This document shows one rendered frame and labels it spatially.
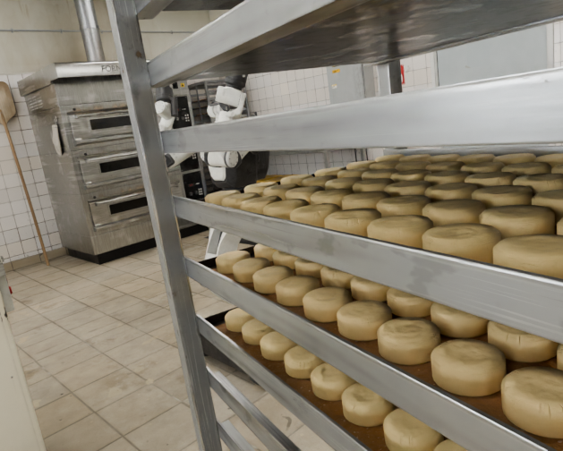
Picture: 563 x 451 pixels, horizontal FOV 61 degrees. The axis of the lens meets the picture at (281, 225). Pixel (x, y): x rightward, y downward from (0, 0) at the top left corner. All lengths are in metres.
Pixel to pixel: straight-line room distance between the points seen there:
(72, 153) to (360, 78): 3.05
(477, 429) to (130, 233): 5.26
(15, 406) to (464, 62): 4.44
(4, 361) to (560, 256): 1.88
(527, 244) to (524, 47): 4.57
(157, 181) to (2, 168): 5.43
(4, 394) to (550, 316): 1.93
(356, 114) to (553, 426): 0.21
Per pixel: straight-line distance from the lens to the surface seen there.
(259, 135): 0.42
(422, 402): 0.34
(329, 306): 0.47
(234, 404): 0.70
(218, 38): 0.47
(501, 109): 0.24
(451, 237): 0.33
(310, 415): 0.49
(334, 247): 0.36
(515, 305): 0.26
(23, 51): 6.32
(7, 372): 2.03
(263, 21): 0.40
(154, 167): 0.68
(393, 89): 0.91
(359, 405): 0.48
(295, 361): 0.57
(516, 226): 0.37
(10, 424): 2.10
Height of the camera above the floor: 1.24
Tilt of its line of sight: 13 degrees down
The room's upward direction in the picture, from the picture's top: 8 degrees counter-clockwise
